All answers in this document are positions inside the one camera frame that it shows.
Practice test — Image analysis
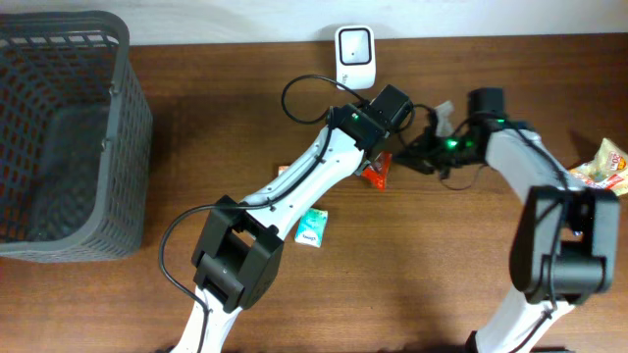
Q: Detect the red candy bag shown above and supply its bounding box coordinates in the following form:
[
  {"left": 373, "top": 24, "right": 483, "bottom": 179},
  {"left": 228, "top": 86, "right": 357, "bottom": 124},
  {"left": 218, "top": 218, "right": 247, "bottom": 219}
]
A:
[{"left": 361, "top": 152, "right": 392, "bottom": 191}]

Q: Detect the teal tissue pack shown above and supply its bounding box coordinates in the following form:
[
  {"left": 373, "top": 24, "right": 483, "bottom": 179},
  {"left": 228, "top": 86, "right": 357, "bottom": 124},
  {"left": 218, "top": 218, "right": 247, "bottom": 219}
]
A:
[{"left": 294, "top": 208, "right": 329, "bottom": 248}]

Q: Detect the yellow snack bag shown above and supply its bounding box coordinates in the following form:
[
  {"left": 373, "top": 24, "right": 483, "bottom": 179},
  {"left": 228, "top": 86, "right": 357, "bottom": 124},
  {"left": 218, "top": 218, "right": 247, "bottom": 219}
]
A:
[{"left": 570, "top": 138, "right": 627, "bottom": 196}]

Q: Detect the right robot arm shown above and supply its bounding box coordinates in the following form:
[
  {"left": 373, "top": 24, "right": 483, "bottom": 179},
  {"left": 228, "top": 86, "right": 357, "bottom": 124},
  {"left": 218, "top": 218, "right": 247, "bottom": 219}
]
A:
[{"left": 393, "top": 111, "right": 620, "bottom": 352}]

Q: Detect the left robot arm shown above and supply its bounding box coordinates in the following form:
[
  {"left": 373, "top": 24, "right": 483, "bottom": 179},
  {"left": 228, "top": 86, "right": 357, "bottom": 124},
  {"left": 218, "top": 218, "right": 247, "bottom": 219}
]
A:
[{"left": 162, "top": 103, "right": 403, "bottom": 352}]

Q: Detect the white barcode scanner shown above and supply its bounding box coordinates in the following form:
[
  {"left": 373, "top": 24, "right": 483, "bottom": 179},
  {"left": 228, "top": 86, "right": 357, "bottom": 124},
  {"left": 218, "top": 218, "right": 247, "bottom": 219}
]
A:
[{"left": 334, "top": 25, "right": 377, "bottom": 90}]

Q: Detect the dark grey plastic basket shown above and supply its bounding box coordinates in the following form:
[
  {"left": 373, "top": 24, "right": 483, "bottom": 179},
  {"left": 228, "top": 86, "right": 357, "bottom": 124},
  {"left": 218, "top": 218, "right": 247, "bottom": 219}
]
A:
[{"left": 1, "top": 11, "right": 153, "bottom": 263}]

